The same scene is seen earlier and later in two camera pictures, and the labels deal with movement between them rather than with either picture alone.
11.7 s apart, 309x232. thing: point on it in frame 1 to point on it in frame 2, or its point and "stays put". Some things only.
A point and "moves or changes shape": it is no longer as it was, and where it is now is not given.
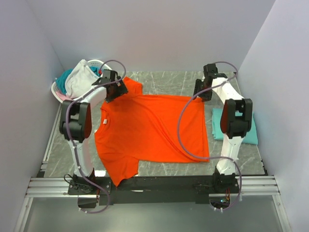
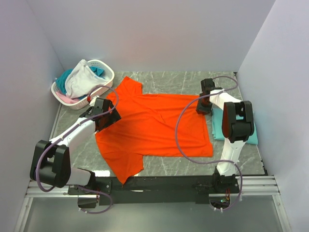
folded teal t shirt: (251, 137) stays put
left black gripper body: (118, 91) to (110, 118)
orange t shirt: (133, 128) moves or changes shape
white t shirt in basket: (79, 79) stays put
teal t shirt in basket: (61, 78) stays put
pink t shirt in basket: (63, 96) stays put
